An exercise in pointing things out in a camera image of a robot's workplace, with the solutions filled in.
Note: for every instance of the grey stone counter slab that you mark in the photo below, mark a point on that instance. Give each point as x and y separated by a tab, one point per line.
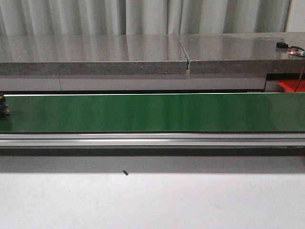
92	55

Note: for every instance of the green conveyor belt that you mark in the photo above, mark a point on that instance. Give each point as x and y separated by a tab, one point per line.
265	112

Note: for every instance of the yellow mushroom push button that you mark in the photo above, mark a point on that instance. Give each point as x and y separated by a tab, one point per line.
3	106

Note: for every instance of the black connector plug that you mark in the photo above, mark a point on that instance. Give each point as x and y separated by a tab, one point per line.
282	45

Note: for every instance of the red plate tray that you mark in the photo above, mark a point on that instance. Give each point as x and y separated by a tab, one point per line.
290	86

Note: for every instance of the aluminium conveyor side rail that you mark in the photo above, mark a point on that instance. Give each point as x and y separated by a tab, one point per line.
147	140

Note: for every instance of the small circuit board with LED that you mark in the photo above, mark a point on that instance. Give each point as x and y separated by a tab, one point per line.
297	52

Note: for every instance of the grey pleated curtain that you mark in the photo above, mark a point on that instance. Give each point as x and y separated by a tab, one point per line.
129	17

